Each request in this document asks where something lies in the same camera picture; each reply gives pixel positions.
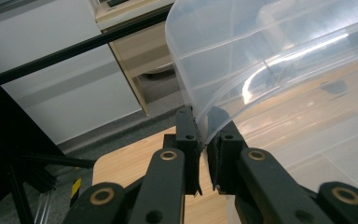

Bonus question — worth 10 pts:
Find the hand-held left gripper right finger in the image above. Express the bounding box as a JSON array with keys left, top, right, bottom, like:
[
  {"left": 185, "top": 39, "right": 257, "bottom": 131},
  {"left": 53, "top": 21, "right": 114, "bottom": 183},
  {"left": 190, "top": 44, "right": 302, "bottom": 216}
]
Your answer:
[{"left": 207, "top": 106, "right": 249, "bottom": 195}]

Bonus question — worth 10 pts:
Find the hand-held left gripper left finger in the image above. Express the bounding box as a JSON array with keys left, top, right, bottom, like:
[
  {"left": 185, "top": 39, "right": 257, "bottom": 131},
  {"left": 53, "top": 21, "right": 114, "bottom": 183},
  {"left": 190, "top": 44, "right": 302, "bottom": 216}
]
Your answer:
[{"left": 163, "top": 105, "right": 203, "bottom": 196}]

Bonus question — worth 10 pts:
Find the clear plastic storage box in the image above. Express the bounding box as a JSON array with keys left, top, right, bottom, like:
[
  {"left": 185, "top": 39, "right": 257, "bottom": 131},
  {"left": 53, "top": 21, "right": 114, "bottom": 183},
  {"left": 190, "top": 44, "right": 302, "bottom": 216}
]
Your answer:
[{"left": 164, "top": 0, "right": 358, "bottom": 224}]

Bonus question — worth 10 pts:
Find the light wooden desk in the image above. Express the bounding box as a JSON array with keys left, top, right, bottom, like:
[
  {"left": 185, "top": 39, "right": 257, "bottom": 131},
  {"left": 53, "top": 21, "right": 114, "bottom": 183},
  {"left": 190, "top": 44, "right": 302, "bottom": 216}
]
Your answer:
[{"left": 94, "top": 0, "right": 186, "bottom": 117}]

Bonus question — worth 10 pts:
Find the yellow black tape marker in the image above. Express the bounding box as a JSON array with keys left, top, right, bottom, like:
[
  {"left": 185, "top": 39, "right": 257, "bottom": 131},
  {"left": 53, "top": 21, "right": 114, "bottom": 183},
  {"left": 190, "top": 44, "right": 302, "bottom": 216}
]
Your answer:
[{"left": 70, "top": 177, "right": 82, "bottom": 200}]

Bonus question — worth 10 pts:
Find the white cabinet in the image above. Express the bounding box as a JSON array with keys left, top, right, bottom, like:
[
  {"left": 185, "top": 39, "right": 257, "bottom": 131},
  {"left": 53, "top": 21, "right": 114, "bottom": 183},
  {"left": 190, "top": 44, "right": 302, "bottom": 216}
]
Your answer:
[{"left": 0, "top": 0, "right": 145, "bottom": 146}]

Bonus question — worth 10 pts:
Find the aluminium floor rail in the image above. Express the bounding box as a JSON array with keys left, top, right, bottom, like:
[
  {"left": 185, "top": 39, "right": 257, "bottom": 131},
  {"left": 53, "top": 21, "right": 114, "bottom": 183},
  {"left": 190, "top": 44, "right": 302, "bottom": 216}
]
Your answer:
[{"left": 34, "top": 174, "right": 76, "bottom": 224}]

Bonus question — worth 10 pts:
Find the black horizontal frame bar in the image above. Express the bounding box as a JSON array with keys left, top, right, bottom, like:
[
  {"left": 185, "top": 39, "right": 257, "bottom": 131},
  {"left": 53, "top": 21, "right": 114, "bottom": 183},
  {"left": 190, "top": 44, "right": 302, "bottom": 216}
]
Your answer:
[{"left": 0, "top": 4, "right": 173, "bottom": 88}]

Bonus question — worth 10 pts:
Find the black metal frame stand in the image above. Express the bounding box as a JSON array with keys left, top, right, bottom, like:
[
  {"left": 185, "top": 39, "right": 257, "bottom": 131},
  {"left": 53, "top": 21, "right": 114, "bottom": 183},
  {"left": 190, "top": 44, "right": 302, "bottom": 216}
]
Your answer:
[{"left": 0, "top": 68, "right": 97, "bottom": 224}]

